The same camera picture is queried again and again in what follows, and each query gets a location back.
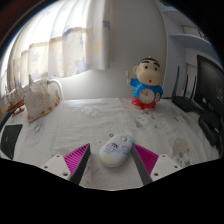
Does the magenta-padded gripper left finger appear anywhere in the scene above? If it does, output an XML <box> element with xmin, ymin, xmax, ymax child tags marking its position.
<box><xmin>41</xmin><ymin>143</ymin><xmax>92</xmax><ymax>186</ymax></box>

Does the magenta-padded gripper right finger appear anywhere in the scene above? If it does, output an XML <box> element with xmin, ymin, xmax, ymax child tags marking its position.
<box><xmin>131</xmin><ymin>143</ymin><xmax>184</xmax><ymax>186</ymax></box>

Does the white cartoon-print computer mouse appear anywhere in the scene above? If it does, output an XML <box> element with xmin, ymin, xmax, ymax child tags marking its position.
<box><xmin>99</xmin><ymin>133</ymin><xmax>135</xmax><ymax>168</ymax></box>

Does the black mouse pad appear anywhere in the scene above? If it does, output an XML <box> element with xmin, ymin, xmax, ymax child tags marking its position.
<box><xmin>0</xmin><ymin>123</ymin><xmax>24</xmax><ymax>160</ymax></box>

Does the white printed tablecloth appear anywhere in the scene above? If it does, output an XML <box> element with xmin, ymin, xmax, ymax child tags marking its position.
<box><xmin>0</xmin><ymin>97</ymin><xmax>221</xmax><ymax>191</ymax></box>

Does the large white conch shell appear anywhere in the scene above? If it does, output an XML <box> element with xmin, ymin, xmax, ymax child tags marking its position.
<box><xmin>23</xmin><ymin>74</ymin><xmax>62</xmax><ymax>123</ymax></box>

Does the black router with antennas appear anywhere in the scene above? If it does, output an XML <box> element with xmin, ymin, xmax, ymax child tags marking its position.
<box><xmin>171</xmin><ymin>65</ymin><xmax>204</xmax><ymax>113</ymax></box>

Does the cartoon boy figurine clock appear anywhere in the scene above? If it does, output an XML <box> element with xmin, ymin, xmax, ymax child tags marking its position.
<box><xmin>125</xmin><ymin>56</ymin><xmax>165</xmax><ymax>112</ymax></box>

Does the black box device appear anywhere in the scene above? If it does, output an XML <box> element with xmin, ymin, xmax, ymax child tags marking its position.
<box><xmin>198</xmin><ymin>113</ymin><xmax>224</xmax><ymax>149</ymax></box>

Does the white radiator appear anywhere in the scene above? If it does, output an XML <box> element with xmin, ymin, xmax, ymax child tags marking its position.
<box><xmin>33</xmin><ymin>77</ymin><xmax>65</xmax><ymax>101</ymax></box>

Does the black keyboard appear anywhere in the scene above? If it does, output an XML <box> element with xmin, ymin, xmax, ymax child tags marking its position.
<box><xmin>0</xmin><ymin>112</ymin><xmax>14</xmax><ymax>133</ymax></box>

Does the black monitor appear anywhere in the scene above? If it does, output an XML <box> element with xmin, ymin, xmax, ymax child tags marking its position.
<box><xmin>193</xmin><ymin>54</ymin><xmax>224</xmax><ymax>116</ymax></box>

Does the sheer white curtain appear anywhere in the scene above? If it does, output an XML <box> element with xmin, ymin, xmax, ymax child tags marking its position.
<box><xmin>0</xmin><ymin>0</ymin><xmax>113</xmax><ymax>98</ymax></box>

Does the white shelf unit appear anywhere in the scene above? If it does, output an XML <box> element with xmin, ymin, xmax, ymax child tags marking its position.
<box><xmin>156</xmin><ymin>0</ymin><xmax>224</xmax><ymax>101</ymax></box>

